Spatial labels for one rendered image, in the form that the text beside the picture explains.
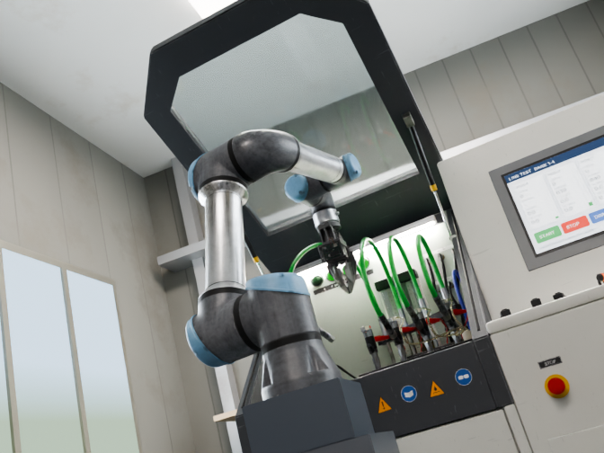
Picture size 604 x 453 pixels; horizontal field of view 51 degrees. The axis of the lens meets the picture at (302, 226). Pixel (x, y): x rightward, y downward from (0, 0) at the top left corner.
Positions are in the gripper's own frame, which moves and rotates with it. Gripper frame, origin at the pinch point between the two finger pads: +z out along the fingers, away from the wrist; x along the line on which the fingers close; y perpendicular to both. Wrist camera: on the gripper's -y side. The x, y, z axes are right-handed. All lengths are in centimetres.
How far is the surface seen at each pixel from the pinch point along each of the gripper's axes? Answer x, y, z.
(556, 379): 45, 24, 41
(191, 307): -172, -205, -79
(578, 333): 53, 20, 32
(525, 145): 61, -15, -27
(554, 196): 62, -9, -7
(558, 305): 52, 20, 25
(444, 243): 26.8, -33.7, -12.4
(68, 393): -173, -75, -19
